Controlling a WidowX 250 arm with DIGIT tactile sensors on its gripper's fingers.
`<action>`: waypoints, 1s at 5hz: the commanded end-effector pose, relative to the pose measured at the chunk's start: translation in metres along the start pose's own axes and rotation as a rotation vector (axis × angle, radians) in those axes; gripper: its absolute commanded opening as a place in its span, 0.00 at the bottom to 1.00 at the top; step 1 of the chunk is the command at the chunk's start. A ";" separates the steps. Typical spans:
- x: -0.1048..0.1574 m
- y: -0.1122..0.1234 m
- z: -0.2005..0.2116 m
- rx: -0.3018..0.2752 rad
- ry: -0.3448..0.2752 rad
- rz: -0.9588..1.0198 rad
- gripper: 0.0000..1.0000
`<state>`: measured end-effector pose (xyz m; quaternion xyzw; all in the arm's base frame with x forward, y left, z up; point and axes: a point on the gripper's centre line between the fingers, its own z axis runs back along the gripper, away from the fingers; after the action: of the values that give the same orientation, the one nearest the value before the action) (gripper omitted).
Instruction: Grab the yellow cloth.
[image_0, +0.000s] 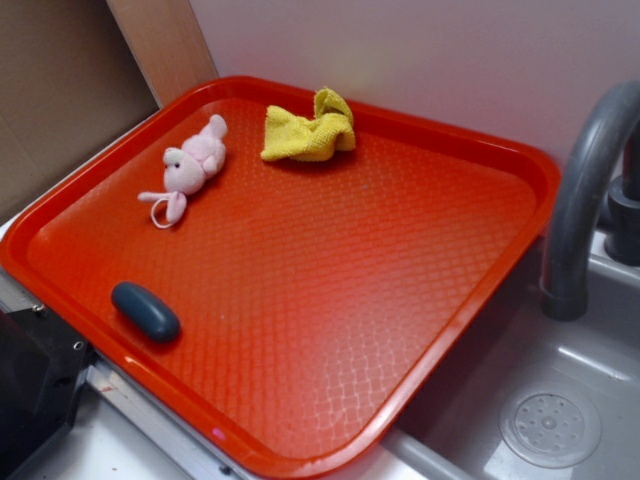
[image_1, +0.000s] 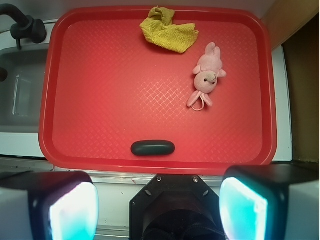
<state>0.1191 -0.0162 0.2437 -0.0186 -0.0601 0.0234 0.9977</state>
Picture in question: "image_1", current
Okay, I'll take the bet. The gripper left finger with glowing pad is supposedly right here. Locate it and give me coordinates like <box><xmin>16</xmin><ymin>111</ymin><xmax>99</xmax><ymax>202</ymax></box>
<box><xmin>0</xmin><ymin>171</ymin><xmax>99</xmax><ymax>240</ymax></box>

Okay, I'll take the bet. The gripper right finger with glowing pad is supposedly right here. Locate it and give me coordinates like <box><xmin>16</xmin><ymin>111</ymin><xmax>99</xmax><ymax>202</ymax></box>
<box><xmin>219</xmin><ymin>163</ymin><xmax>320</xmax><ymax>240</ymax></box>

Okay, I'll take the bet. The yellow cloth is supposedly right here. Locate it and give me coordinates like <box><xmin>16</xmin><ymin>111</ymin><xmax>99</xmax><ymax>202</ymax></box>
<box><xmin>139</xmin><ymin>6</ymin><xmax>199</xmax><ymax>54</ymax></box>

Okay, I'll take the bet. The grey sink basin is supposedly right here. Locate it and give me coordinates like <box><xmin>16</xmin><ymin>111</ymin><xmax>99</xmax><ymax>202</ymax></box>
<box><xmin>0</xmin><ymin>44</ymin><xmax>49</xmax><ymax>134</ymax></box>

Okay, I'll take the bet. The dark oval case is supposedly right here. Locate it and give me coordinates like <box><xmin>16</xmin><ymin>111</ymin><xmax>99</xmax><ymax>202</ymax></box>
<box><xmin>130</xmin><ymin>139</ymin><xmax>176</xmax><ymax>157</ymax></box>

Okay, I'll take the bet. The red plastic tray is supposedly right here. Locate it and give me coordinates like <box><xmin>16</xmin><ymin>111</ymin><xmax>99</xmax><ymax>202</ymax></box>
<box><xmin>39</xmin><ymin>6</ymin><xmax>277</xmax><ymax>176</ymax></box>

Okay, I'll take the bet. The pink plush bunny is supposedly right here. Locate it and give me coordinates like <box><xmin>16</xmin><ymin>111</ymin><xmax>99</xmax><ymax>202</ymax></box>
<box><xmin>186</xmin><ymin>42</ymin><xmax>227</xmax><ymax>112</ymax></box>

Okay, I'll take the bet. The black faucet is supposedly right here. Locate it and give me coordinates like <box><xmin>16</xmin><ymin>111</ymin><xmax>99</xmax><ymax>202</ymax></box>
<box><xmin>0</xmin><ymin>3</ymin><xmax>47</xmax><ymax>50</ymax></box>

